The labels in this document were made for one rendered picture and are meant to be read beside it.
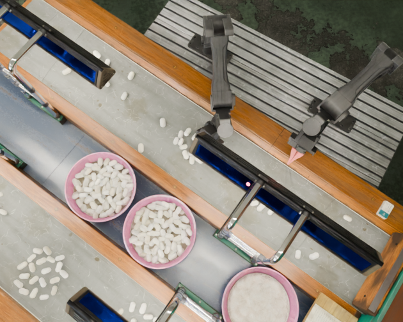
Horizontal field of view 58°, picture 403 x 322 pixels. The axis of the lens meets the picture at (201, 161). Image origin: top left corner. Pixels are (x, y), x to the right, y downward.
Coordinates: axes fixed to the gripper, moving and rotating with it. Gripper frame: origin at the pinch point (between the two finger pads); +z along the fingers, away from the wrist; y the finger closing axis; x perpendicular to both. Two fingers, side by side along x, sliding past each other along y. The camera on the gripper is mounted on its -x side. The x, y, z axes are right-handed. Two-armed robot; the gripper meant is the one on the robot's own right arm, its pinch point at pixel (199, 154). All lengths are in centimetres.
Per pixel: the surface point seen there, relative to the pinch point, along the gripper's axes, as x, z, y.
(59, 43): -31, -19, -50
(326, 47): 140, -48, 9
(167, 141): -0.4, 3.4, -13.9
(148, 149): -4.9, 8.6, -17.8
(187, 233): -14.1, 22.9, 14.0
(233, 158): -28.8, -19.7, 14.7
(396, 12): 173, -88, 33
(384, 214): 13, -17, 68
